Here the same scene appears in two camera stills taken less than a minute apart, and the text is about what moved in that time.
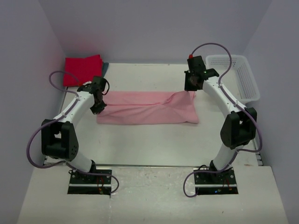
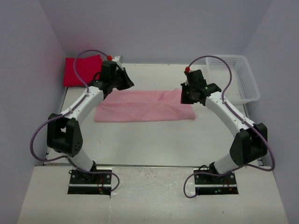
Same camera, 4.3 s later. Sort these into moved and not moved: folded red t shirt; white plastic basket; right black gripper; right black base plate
Moved: right black gripper
Not moved: right black base plate; folded red t shirt; white plastic basket
